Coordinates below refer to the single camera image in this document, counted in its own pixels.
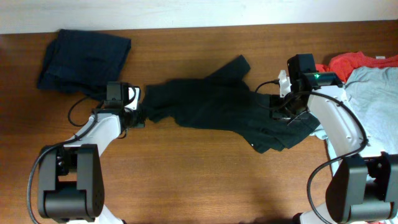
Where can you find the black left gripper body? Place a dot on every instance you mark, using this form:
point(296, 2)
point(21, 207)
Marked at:
point(137, 118)

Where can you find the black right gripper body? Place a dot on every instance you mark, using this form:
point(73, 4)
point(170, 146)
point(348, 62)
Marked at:
point(289, 111)

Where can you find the dark green t-shirt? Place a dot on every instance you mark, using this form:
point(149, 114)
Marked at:
point(223, 101)

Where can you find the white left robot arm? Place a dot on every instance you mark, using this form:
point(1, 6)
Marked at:
point(71, 187)

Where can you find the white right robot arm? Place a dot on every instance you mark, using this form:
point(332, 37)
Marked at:
point(363, 189)

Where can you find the red garment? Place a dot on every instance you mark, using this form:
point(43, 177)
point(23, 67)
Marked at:
point(344, 64)

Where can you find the light blue-grey t-shirt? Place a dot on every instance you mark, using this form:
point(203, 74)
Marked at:
point(371, 94)

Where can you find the folded navy blue garment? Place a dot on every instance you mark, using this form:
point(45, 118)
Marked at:
point(83, 61)

